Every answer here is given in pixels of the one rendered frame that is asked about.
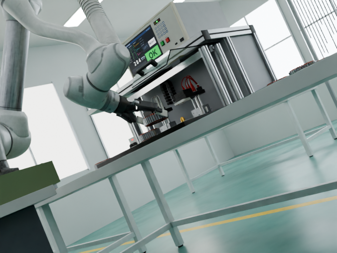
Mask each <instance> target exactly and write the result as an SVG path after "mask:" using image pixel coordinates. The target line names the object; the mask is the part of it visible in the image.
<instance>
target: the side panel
mask: <svg viewBox="0 0 337 253"><path fill-rule="evenodd" d="M225 40H226V42H227V45H228V47H229V49H230V51H231V54H232V56H233V58H234V60H235V62H236V65H237V67H238V69H239V71H240V74H241V76H242V78H243V80H244V82H245V85H246V87H247V89H248V91H249V94H252V93H254V92H256V91H258V90H260V89H262V88H264V87H266V86H267V84H269V83H271V82H273V81H276V80H277V77H276V75H275V72H274V70H273V68H272V66H271V64H270V61H269V59H268V57H267V55H266V53H265V50H264V48H263V46H262V44H261V42H260V40H259V37H258V35H257V33H253V34H250V35H243V36H235V37H230V36H228V37H225Z"/></svg>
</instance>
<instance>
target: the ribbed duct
mask: <svg viewBox="0 0 337 253"><path fill-rule="evenodd" d="M77 1H78V3H79V5H80V7H81V9H82V11H83V13H84V14H85V16H86V18H87V20H88V22H89V24H90V26H91V28H92V29H93V31H94V33H95V35H96V37H97V39H98V42H99V43H101V44H108V45H109V44H112V43H120V44H121V41H120V39H119V37H118V35H117V33H116V31H115V30H114V28H113V26H112V24H111V22H110V20H109V18H108V17H107V15H106V13H105V11H104V10H103V8H102V6H101V4H100V2H99V0H77Z"/></svg>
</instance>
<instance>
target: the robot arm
mask: <svg viewBox="0 0 337 253"><path fill-rule="evenodd" d="M0 5H1V7H2V11H3V17H4V20H5V21H6V29H5V38H4V48H3V58H2V67H1V77H0V175H4V174H7V173H11V172H14V171H17V170H19V168H18V167H17V168H10V167H9V164H8V162H7V160H10V159H13V158H16V157H19V156H20V155H22V154H23V153H25V152H26V151H27V150H28V148H29V146H30V144H31V140H32V137H31V132H30V130H29V124H28V117H27V115H26V114H25V112H23V111H22V107H23V97H24V87H25V78H26V68H27V58H28V49H29V39H30V32H32V33H33V34H35V35H37V36H40V37H43V38H47V39H52V40H57V41H62V42H67V43H72V44H76V45H78V46H80V47H81V48H82V49H83V50H84V51H85V53H86V63H87V66H88V72H87V73H86V74H84V75H82V76H78V75H76V76H69V77H68V78H67V79H66V81H65V83H64V86H63V93H64V95H65V97H66V98H67V99H68V100H70V101H72V102H73V103H75V104H78V105H80V106H83V107H86V108H90V109H98V110H100V111H104V112H107V113H115V114H116V116H118V117H121V118H122V119H124V120H125V121H127V122H128V123H132V122H136V123H139V124H142V125H144V124H143V121H142V120H143V119H144V118H142V117H139V116H137V117H136V116H135V115H134V114H133V112H139V111H153V113H155V114H158V115H161V116H163V117H167V110H164V109H162V108H159V107H158V106H157V103H155V102H149V101H143V100H139V99H136V98H135V99H134V101H133V102H131V101H128V100H127V99H126V97H124V96H121V95H119V94H118V92H116V91H113V90H111V88H112V87H113V86H114V85H115V84H116V83H117V82H118V81H119V80H120V79H121V78H122V76H123V75H124V74H125V72H126V71H127V69H128V67H129V64H130V60H131V57H130V52H129V50H128V49H127V48H126V47H125V46H124V45H123V44H120V43H112V44H109V45H108V44H101V43H99V42H98V41H97V40H96V39H95V38H93V37H92V36H91V35H89V34H88V33H86V32H83V31H81V30H78V29H74V28H70V27H65V26H61V25H57V24H53V23H49V22H46V21H43V20H42V19H40V18H39V17H38V15H39V14H40V12H41V10H42V7H43V2H42V0H0ZM136 106H137V109H136Z"/></svg>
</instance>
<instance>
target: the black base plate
mask: <svg viewBox="0 0 337 253"><path fill-rule="evenodd" d="M219 109H221V108H219ZM219 109H216V110H214V111H211V112H208V113H205V114H203V115H200V116H197V117H194V118H192V119H189V120H186V121H183V122H181V123H180V124H178V125H176V126H174V127H172V128H170V129H168V130H166V131H164V132H162V133H160V134H158V135H156V136H154V137H152V138H150V139H148V140H146V141H144V142H142V143H140V144H138V145H136V146H134V147H132V148H130V149H128V150H126V151H124V152H122V153H120V154H118V155H116V156H114V157H112V158H110V159H108V160H106V161H104V162H102V163H100V164H98V165H97V168H98V169H99V168H101V167H103V166H105V165H107V164H109V163H111V162H113V161H115V160H117V159H119V158H121V157H123V156H125V155H128V154H130V153H132V152H134V151H136V150H138V149H140V148H142V147H144V146H146V145H148V144H150V143H152V142H154V141H156V140H158V139H160V138H162V137H164V136H167V135H169V134H171V133H173V132H175V131H177V130H179V129H181V128H183V127H185V126H187V125H189V124H191V123H193V122H195V121H197V120H199V119H201V118H203V117H205V116H207V115H209V114H211V113H213V112H215V111H217V110H219Z"/></svg>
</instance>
